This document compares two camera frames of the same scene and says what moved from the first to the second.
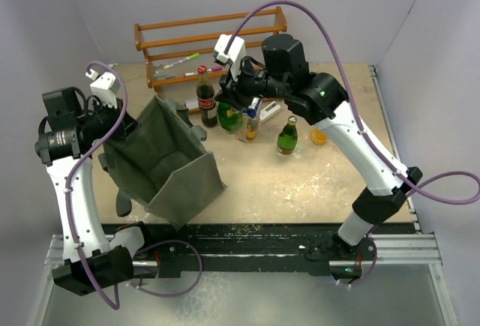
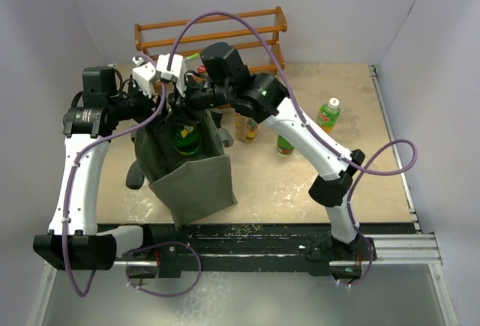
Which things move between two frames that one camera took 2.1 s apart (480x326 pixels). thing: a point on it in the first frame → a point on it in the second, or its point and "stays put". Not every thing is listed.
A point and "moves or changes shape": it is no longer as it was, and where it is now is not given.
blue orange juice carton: x=248 y=129 stays put
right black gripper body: x=254 y=82 → x=204 y=95
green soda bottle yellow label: x=229 y=118 → x=187 y=140
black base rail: x=169 y=248 stays put
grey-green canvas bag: x=161 y=166 moves or changes shape
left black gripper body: x=100 y=121 → x=136 y=107
